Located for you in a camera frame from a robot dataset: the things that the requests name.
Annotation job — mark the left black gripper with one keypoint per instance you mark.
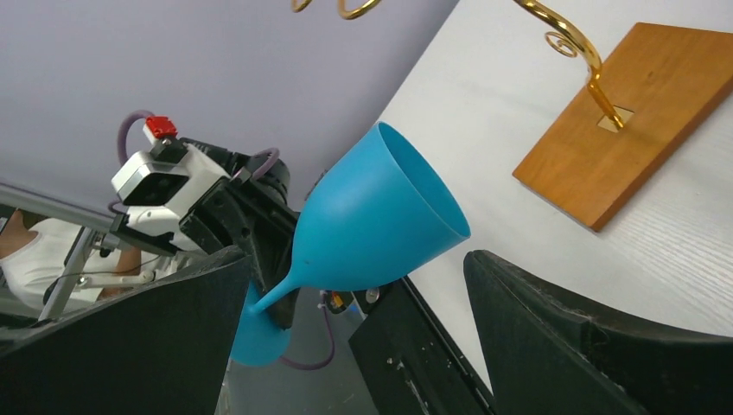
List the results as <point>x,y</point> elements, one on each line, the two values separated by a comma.
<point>253,216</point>

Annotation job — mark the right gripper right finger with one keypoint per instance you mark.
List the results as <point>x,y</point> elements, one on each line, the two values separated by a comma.
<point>549,350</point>

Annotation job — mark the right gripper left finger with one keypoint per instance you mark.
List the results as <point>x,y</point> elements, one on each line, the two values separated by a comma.
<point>159,349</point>

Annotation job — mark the blue wine glass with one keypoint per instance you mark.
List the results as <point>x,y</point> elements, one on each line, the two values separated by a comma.
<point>377,215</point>

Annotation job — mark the gold wire rack wooden base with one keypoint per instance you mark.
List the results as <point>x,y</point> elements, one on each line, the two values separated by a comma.
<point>556,113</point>

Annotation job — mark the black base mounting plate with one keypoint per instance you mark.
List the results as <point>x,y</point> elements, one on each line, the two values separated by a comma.
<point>409,362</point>

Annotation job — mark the person in white shirt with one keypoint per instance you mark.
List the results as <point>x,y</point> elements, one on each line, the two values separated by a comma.
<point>46,258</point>

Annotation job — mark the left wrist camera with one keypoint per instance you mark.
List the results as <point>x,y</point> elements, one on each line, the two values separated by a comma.
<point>159,187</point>

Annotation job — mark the aluminium frame rail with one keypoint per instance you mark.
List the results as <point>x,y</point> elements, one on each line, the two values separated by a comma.
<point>63,229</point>

